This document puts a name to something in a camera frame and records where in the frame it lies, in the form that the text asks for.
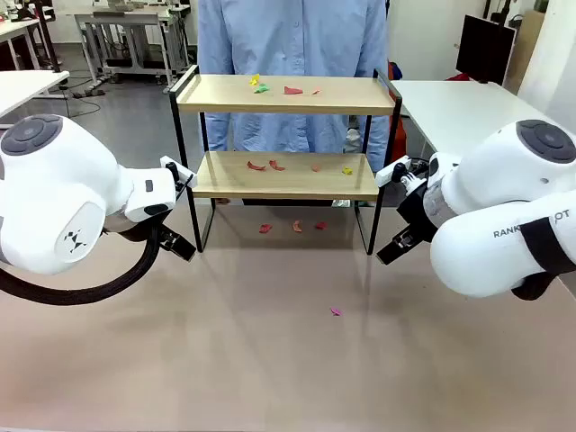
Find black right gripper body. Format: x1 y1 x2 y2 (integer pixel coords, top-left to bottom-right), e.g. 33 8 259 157
394 182 440 240

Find person right forearm blue sleeve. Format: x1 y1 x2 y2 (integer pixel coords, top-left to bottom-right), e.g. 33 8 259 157
199 112 235 152

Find white side table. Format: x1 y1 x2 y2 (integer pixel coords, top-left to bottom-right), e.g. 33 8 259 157
389 79 566 158
0 70 71 119

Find black monitor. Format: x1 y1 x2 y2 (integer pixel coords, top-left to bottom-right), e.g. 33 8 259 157
455 14 517 86

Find brown cardboard board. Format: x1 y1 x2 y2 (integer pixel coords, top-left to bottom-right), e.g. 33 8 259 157
515 9 548 94

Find person in blue shirt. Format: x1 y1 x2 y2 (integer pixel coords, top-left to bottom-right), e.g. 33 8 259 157
196 0 391 170

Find wooden top metal desk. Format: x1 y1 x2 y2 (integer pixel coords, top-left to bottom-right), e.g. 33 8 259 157
74 6 190 89

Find white desk black legs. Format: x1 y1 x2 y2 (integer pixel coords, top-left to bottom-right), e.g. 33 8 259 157
0 17 62 73

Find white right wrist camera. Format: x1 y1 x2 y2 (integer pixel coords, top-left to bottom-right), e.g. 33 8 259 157
375 156 411 186

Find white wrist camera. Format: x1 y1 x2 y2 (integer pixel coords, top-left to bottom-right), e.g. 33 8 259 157
375 156 411 186
159 155 196 187

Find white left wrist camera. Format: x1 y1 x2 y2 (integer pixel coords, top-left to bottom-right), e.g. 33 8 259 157
159 155 196 187

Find black frame wooden shelf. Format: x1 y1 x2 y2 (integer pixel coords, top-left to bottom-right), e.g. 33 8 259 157
169 65 403 256

